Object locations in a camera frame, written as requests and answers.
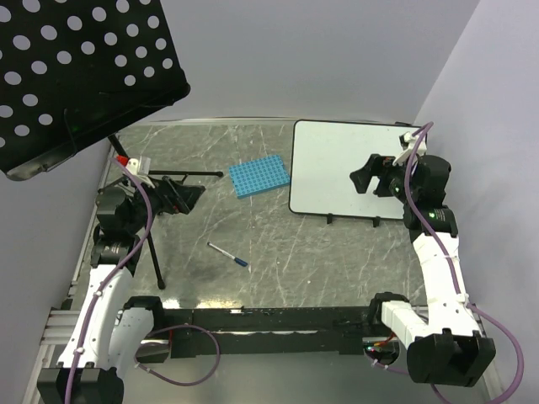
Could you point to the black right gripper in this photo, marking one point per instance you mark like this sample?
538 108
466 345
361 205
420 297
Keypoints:
376 165

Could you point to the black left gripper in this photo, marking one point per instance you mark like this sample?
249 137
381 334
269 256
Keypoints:
165 190

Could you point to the white whiteboard black frame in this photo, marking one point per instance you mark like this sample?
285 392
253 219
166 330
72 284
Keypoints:
323 156

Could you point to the white marker pen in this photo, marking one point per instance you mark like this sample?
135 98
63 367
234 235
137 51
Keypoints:
220 250

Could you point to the blue marker cap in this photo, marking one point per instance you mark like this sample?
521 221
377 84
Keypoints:
240 262

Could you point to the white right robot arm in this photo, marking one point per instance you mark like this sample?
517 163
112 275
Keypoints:
448 347

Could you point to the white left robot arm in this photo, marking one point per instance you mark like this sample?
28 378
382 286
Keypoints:
111 324

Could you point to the blue studded building plate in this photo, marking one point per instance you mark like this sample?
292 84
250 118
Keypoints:
258 176

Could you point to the black perforated music stand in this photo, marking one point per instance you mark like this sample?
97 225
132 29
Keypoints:
75 72

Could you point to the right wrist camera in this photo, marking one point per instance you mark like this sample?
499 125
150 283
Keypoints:
411 146

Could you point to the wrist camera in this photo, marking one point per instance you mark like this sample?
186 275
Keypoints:
139 167
411 146

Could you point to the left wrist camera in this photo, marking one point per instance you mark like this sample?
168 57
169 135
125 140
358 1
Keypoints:
139 167

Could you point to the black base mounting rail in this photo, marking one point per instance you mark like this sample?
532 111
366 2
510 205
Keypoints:
195 332

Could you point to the aluminium extrusion frame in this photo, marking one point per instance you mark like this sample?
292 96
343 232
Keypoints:
60 320

